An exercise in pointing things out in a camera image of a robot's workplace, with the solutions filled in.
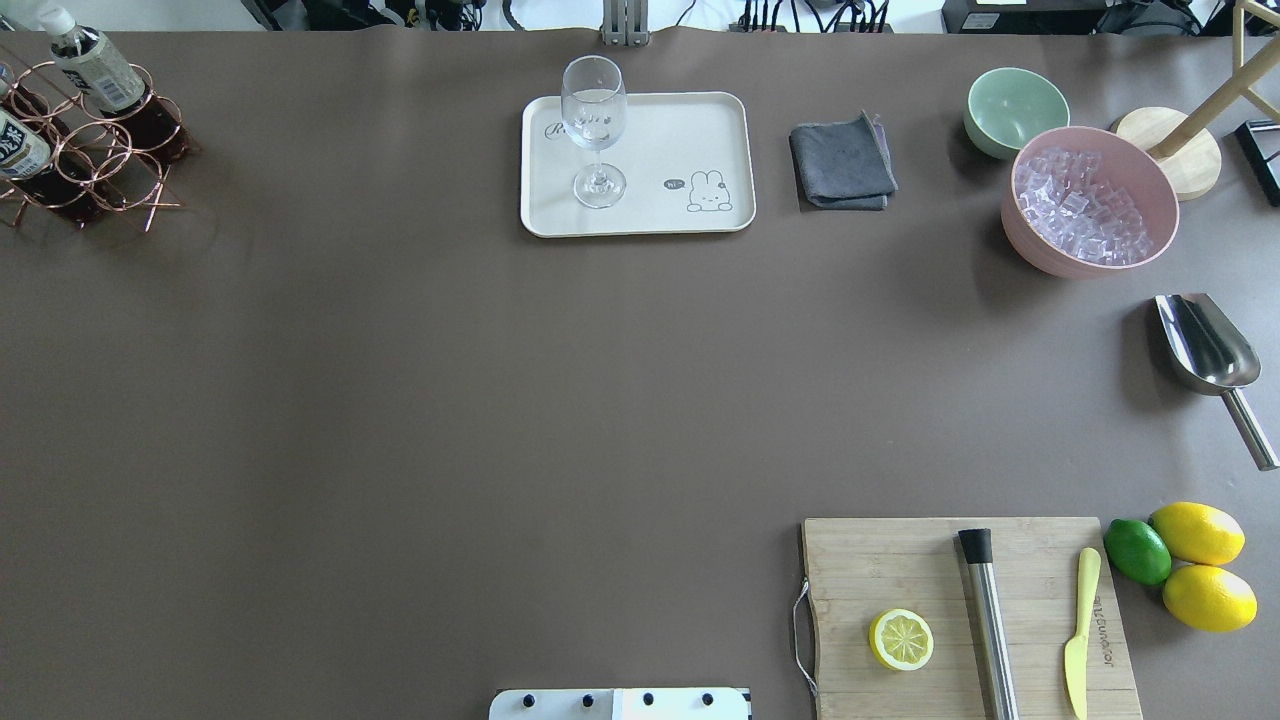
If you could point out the copper wire bottle basket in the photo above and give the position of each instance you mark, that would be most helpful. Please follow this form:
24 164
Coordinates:
122 180

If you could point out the tea bottle white cap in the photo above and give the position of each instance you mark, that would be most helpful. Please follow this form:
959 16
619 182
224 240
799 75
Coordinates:
118 91

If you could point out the tea bottle dark label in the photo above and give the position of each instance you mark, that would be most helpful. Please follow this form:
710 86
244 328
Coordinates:
58 180

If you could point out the cream rabbit tray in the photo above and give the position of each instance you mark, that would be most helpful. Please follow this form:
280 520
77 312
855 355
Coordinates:
686 159

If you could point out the clear wine glass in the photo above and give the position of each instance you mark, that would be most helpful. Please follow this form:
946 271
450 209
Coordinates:
593 105

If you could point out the folded grey cloth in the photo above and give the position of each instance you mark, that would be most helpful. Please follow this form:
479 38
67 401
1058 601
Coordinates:
844 165

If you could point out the bamboo cutting board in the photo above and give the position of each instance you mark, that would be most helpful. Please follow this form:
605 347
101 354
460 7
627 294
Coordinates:
859 567

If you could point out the half lemon slice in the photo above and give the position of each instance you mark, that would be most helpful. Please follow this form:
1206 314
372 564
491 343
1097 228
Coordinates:
901 640

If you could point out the green ceramic bowl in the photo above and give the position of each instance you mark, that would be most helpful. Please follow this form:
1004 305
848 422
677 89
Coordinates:
1007 107

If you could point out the clear ice cubes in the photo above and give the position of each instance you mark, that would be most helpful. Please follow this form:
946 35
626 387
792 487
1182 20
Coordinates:
1066 202

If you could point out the pink bowl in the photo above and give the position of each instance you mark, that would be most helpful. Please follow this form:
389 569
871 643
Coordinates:
1123 164

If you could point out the steel muddler black tip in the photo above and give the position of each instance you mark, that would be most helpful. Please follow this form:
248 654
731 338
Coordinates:
976 544

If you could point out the yellow plastic knife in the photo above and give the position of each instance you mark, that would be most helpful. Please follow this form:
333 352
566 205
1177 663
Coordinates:
1076 650

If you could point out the green lime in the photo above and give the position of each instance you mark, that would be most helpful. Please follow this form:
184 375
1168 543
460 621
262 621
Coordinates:
1138 551

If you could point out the steel ice scoop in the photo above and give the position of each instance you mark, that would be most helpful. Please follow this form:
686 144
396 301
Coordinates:
1212 357

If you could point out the wooden stand with round base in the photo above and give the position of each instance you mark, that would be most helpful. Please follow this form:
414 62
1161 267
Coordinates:
1180 143

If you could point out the upper yellow lemon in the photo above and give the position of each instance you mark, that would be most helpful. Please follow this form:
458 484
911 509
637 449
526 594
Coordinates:
1199 533

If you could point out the yellow lemon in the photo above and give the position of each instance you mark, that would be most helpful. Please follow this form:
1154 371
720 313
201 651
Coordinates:
1210 599
1199 533

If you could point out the lower yellow lemon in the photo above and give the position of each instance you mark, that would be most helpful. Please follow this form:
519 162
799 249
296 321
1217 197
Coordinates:
1210 599

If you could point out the black framed wooden tray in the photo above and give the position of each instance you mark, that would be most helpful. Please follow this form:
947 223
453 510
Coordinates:
1250 136

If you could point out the grey aluminium post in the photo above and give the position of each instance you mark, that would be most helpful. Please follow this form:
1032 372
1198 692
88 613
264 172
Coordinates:
625 23

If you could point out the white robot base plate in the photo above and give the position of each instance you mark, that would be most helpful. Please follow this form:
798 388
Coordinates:
623 703

